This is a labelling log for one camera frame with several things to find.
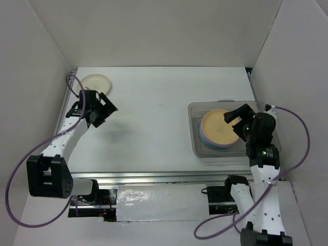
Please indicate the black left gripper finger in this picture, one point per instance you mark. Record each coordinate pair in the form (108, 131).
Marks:
(105, 107)
(96, 121)

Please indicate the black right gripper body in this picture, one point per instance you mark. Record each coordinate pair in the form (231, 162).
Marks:
(251, 136)

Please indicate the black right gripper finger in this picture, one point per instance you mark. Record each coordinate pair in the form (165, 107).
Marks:
(243, 112)
(241, 129)

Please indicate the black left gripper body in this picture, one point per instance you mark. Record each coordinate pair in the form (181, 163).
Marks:
(96, 108)

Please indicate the yellow plastic plate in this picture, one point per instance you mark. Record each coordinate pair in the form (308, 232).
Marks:
(215, 132)

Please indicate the purple plastic plate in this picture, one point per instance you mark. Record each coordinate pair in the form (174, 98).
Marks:
(205, 137)

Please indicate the blue plastic plate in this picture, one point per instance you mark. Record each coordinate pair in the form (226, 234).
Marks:
(210, 144)

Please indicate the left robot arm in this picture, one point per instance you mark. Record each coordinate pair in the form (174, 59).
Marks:
(48, 172)

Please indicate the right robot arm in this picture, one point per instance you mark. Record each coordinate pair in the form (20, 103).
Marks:
(260, 208)

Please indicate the cream plastic plate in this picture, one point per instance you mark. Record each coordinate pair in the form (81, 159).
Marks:
(97, 82)

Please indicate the white foil cover panel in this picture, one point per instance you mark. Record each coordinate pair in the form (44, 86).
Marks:
(161, 203)

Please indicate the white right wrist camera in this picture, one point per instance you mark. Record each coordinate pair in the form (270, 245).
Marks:
(270, 110)

